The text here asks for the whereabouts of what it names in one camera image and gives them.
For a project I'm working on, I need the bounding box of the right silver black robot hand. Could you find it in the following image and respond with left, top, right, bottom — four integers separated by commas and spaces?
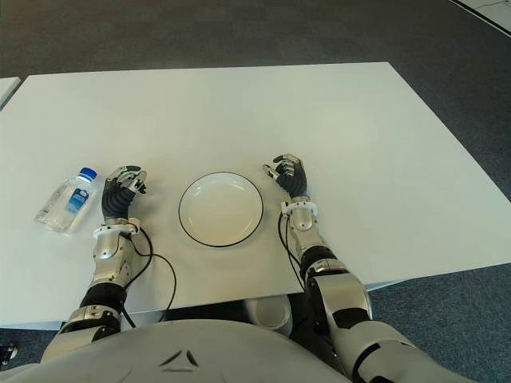
261, 152, 311, 199

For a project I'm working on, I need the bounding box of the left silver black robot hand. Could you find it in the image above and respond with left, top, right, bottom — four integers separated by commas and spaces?
101, 164, 150, 220

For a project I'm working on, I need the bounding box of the clear water bottle blue cap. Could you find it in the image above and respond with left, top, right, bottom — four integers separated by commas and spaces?
33, 166, 99, 237

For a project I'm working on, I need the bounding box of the white plate with black rim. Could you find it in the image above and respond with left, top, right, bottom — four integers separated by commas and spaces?
177, 171, 265, 247

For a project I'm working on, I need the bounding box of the white robot leg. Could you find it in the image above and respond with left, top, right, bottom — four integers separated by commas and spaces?
242, 296, 295, 338

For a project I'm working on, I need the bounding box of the grey robot torso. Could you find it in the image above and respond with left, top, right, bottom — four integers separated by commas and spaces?
0, 318, 355, 383

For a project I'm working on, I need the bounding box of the small black white floor object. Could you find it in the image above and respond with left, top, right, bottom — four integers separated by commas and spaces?
0, 338, 19, 366

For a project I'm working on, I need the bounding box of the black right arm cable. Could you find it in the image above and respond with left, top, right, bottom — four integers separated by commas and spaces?
277, 212, 309, 289

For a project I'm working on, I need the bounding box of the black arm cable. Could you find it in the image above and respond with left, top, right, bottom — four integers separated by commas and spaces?
277, 212, 309, 289
118, 228, 178, 329

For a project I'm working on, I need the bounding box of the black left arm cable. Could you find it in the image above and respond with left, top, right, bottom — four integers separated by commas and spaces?
118, 228, 178, 329

